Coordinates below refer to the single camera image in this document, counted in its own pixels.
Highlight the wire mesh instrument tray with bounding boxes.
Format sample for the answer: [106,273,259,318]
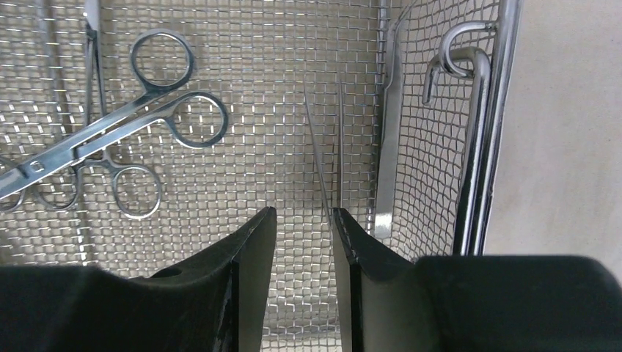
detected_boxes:
[1,1,522,351]

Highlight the beige cloth wrap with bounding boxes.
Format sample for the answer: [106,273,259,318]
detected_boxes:
[486,1,621,275]

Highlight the surgical scissors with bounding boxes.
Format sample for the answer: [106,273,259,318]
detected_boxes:
[1,29,229,199]

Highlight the thin steel tweezers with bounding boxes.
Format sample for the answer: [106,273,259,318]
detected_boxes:
[303,82,345,233]

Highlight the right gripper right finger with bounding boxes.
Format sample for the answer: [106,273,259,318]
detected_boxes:
[332,208,621,351]

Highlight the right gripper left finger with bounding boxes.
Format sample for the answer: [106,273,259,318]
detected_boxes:
[1,207,277,351]

